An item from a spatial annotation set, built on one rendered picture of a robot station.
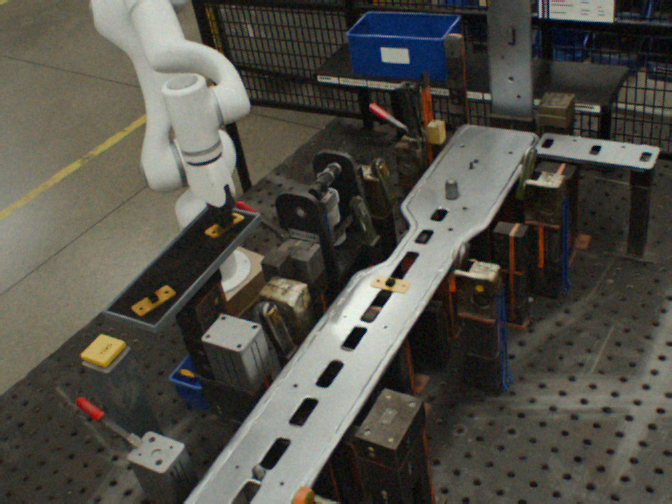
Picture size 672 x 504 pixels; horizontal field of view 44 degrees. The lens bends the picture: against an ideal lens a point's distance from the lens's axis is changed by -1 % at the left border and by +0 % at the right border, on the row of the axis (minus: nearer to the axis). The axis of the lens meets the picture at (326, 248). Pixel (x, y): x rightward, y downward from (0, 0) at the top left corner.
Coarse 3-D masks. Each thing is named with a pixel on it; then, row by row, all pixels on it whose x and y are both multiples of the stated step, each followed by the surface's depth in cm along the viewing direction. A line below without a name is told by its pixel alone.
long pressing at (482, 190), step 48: (480, 144) 218; (528, 144) 214; (432, 192) 204; (480, 192) 201; (432, 240) 190; (432, 288) 178; (336, 336) 170; (384, 336) 168; (288, 384) 162; (336, 384) 160; (240, 432) 154; (288, 432) 153; (336, 432) 151; (240, 480) 146; (288, 480) 144
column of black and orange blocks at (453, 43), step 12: (456, 36) 225; (444, 48) 227; (456, 48) 225; (456, 60) 227; (456, 72) 229; (456, 84) 231; (456, 96) 234; (456, 108) 237; (456, 120) 239; (468, 120) 241
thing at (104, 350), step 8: (104, 336) 157; (96, 344) 156; (104, 344) 156; (112, 344) 155; (120, 344) 155; (88, 352) 155; (96, 352) 154; (104, 352) 154; (112, 352) 154; (88, 360) 154; (96, 360) 153; (104, 360) 152; (112, 360) 153
